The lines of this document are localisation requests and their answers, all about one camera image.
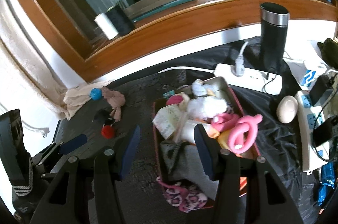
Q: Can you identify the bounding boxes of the black power adapter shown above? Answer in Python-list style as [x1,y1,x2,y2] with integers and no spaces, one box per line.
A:
[309,76,334,106]
[313,116,338,148]

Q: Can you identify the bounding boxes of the yellow ball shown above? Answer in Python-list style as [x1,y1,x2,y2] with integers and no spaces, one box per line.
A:
[218,132,238,152]

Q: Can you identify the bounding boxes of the white power strip cable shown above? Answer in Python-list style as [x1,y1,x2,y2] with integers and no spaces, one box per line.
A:
[158,67,215,74]

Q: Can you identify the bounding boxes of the dark patterned desktop mat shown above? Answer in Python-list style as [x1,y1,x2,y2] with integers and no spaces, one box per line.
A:
[53,69,238,224]

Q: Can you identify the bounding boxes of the white power plug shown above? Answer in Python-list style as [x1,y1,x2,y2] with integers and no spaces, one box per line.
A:
[232,41,250,77]

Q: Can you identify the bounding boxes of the white pink sock ball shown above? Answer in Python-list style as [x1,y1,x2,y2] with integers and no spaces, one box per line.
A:
[166,92,191,107]

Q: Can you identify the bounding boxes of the white thread spool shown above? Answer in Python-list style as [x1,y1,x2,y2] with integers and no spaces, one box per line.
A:
[94,13,119,40]

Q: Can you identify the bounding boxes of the white plastic wrap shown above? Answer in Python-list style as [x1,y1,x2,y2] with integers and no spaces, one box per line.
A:
[187,96,228,119]

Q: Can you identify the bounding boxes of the teal binder clip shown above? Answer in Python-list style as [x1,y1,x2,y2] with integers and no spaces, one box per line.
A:
[162,85,176,98]

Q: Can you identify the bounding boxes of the cream lace curtain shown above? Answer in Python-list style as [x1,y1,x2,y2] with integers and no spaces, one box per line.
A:
[0,0,114,121]

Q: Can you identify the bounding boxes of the grey sock with black cuff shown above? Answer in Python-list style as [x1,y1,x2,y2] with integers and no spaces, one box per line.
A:
[160,141,219,201]

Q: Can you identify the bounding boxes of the red tin box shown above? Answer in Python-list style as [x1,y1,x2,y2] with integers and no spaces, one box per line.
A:
[153,76,262,210]

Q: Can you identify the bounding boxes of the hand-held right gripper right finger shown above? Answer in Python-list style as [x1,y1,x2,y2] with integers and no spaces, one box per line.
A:
[194,124,311,224]

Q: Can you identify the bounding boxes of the blue and white box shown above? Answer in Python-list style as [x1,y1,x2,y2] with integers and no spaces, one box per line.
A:
[284,58,328,88]

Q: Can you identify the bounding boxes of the small white carton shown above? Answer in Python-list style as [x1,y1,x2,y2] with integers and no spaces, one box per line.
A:
[153,104,185,139]

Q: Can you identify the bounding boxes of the small black cloth piece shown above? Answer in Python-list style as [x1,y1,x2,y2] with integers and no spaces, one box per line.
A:
[94,110,117,126]

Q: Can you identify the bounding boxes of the black thread spool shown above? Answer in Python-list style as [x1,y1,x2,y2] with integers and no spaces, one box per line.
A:
[106,4,136,36]

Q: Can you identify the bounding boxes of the wooden egg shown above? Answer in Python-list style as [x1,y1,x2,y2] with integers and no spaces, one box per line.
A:
[276,95,299,124]

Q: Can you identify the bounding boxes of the red pompom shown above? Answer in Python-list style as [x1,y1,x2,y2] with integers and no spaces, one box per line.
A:
[102,125,117,138]

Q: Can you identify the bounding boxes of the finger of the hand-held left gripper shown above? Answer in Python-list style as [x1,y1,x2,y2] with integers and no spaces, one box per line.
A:
[34,134,88,165]

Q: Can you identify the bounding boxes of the long white power strip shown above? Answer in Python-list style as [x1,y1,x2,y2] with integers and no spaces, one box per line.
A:
[294,90,338,174]

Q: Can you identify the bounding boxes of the pink stocking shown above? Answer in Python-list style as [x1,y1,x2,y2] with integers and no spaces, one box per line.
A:
[102,87,126,120]

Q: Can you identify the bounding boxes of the white wall cable with plug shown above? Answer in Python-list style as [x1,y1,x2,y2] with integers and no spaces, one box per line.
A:
[22,121,50,138]

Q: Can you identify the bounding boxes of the pink leopard print socks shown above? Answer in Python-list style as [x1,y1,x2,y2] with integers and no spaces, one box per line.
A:
[157,176,208,214]

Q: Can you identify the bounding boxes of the dark green object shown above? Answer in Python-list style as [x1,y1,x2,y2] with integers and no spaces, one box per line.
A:
[317,38,338,69]

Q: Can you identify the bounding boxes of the pale blue cloth bundle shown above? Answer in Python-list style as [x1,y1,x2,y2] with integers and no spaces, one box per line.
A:
[191,79,212,96]

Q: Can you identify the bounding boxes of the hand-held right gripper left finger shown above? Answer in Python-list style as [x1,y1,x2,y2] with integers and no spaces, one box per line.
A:
[29,124,141,224]

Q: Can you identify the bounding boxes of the black thermos flask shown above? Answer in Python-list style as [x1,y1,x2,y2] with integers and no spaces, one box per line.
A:
[259,2,289,74]

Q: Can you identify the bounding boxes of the wooden window frame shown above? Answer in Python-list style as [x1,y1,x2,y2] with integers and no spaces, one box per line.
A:
[9,0,338,83]

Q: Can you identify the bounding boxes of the blue foil packet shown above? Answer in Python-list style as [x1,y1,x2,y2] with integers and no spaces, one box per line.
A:
[317,161,336,209]

